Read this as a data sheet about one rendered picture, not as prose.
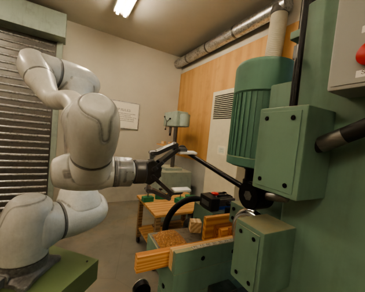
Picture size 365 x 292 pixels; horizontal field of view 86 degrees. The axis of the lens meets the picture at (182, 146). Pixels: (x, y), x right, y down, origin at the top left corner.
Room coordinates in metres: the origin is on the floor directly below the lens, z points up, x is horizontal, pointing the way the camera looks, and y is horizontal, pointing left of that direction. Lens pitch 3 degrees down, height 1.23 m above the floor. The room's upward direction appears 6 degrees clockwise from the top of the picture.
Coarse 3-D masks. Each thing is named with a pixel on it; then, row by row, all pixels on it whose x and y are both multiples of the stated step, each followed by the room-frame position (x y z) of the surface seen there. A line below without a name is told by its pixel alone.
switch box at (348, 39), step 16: (352, 0) 0.28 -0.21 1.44; (352, 16) 0.28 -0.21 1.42; (336, 32) 0.29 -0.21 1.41; (352, 32) 0.27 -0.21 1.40; (336, 48) 0.29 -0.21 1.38; (352, 48) 0.27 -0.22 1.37; (336, 64) 0.29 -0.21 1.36; (352, 64) 0.27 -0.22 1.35; (336, 80) 0.29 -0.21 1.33; (352, 80) 0.27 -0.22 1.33; (352, 96) 0.31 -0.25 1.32
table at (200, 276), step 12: (192, 240) 0.62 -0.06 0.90; (216, 264) 0.51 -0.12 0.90; (228, 264) 0.53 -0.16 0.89; (168, 276) 0.47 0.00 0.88; (180, 276) 0.46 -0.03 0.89; (192, 276) 0.47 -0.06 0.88; (204, 276) 0.49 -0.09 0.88; (216, 276) 0.51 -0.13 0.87; (228, 276) 0.53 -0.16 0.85; (168, 288) 0.47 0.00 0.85; (180, 288) 0.46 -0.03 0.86; (192, 288) 0.48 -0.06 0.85; (204, 288) 0.49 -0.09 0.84
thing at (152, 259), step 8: (160, 248) 0.49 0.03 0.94; (168, 248) 0.49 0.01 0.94; (136, 256) 0.45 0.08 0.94; (144, 256) 0.45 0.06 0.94; (152, 256) 0.46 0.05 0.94; (160, 256) 0.47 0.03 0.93; (168, 256) 0.48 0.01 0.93; (136, 264) 0.45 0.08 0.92; (144, 264) 0.45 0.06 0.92; (152, 264) 0.46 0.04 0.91; (160, 264) 0.47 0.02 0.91; (168, 264) 0.48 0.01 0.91; (136, 272) 0.44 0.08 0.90
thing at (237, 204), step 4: (236, 200) 0.65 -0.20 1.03; (232, 204) 0.63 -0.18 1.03; (236, 204) 0.62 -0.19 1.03; (240, 204) 0.62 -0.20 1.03; (232, 208) 0.63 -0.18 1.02; (236, 208) 0.62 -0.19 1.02; (240, 208) 0.60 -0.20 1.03; (232, 212) 0.63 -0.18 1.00; (236, 212) 0.61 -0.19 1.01; (232, 216) 0.62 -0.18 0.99; (232, 220) 0.63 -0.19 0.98
